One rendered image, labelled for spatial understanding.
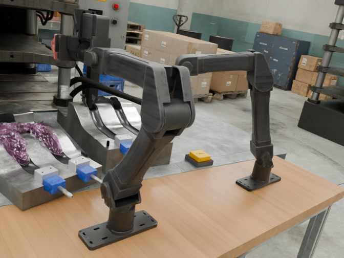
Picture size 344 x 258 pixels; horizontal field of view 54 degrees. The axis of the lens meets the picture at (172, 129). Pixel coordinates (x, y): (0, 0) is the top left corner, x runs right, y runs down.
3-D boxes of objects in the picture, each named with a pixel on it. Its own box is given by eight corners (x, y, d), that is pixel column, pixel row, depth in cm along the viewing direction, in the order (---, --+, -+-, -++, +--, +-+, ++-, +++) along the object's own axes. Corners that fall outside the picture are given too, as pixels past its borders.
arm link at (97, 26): (71, 11, 83) (95, 16, 74) (103, 15, 88) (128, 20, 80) (69, 59, 86) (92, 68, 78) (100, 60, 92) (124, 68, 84)
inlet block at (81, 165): (110, 189, 98) (111, 172, 96) (96, 195, 94) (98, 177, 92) (81, 171, 105) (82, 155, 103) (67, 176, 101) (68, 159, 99)
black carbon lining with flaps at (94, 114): (149, 142, 125) (153, 117, 122) (109, 146, 115) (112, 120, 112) (109, 111, 151) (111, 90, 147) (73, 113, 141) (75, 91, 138)
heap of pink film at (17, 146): (69, 153, 108) (71, 130, 106) (16, 168, 95) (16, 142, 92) (25, 127, 122) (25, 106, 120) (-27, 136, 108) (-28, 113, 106)
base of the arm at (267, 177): (239, 162, 118) (255, 171, 113) (271, 153, 131) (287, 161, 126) (234, 182, 121) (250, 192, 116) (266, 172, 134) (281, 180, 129)
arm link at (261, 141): (256, 164, 119) (253, 72, 107) (250, 156, 125) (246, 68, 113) (273, 162, 119) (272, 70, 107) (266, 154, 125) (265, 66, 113)
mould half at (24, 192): (100, 181, 107) (104, 149, 103) (22, 211, 86) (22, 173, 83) (16, 129, 133) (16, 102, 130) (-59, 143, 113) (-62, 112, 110)
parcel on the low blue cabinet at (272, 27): (281, 36, 793) (284, 23, 784) (272, 34, 774) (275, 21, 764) (267, 33, 825) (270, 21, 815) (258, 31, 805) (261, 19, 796)
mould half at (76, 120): (169, 164, 126) (175, 130, 122) (104, 174, 111) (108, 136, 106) (111, 118, 163) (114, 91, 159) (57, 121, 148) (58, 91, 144)
